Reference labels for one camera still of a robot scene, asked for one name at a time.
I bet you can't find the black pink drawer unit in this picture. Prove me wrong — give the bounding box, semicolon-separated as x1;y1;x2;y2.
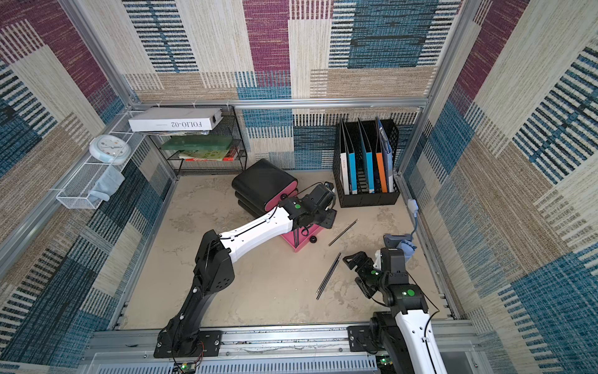
219;160;307;261

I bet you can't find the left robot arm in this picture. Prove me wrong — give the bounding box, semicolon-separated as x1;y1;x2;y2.
154;182;336;358

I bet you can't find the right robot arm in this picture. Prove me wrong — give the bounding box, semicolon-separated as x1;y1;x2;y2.
343;248;447;373

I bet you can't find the white binder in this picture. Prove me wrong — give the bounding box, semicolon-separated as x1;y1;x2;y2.
339;121;350;196

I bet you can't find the light blue binder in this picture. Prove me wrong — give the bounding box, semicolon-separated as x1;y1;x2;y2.
341;120;358;195

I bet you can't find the black plastic file organizer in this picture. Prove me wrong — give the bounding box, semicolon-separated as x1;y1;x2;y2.
333;118;400;208

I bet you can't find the dark blue binder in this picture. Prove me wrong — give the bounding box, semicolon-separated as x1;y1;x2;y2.
380;120;395;193

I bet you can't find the orange binder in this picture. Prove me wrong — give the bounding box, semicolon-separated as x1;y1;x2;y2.
376;118;389;193

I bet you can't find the black mesh shelf rack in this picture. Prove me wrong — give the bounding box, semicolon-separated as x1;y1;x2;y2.
150;107;248;177

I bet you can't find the green book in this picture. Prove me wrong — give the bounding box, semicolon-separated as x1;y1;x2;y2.
161;135;234;152

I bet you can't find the white folio box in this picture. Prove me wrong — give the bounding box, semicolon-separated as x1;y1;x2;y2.
129;108;223;132

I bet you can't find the light blue cloth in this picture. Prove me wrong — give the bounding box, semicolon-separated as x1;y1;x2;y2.
89;166;126;203

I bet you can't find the white round clock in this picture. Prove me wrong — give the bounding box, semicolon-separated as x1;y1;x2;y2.
89;135;132;166

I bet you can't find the grey cable clip mount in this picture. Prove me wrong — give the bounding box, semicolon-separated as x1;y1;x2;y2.
383;234;411;249

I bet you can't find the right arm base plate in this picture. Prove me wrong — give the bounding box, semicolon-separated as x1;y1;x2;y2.
347;325;408;355

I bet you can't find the blue white cable connector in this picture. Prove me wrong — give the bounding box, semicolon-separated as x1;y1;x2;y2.
407;199;419;218

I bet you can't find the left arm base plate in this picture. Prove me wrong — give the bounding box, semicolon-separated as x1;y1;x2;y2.
154;330;223;358

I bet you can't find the white wire basket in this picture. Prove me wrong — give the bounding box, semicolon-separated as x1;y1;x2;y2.
56;130;144;210

